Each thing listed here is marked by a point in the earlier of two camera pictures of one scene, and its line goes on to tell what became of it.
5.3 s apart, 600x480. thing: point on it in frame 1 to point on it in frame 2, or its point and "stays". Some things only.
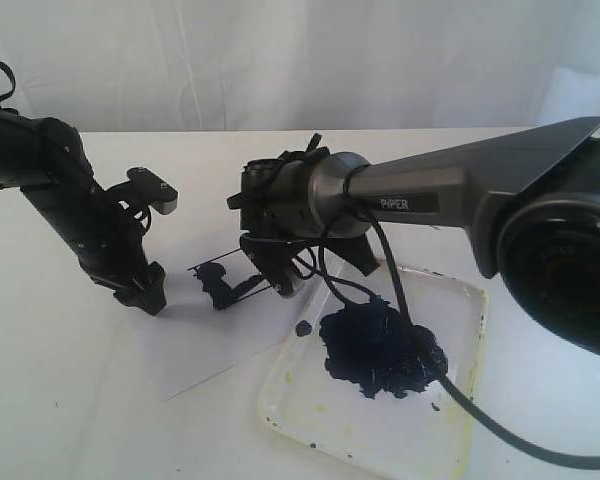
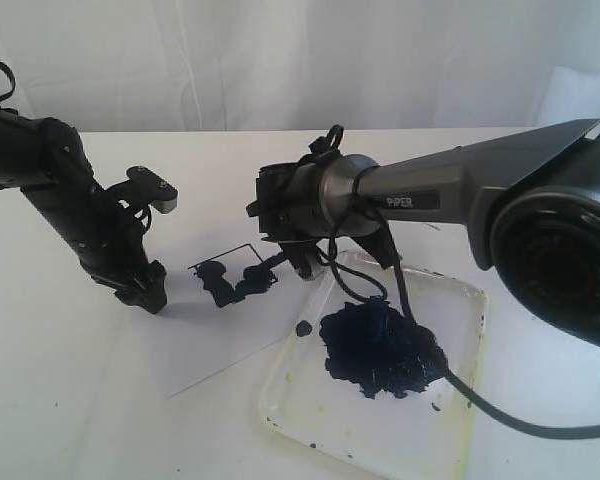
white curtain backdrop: x=128 y=66 stays
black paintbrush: x=223 y=295 to x=258 y=277
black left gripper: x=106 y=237 stays
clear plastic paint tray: x=351 y=386 stays
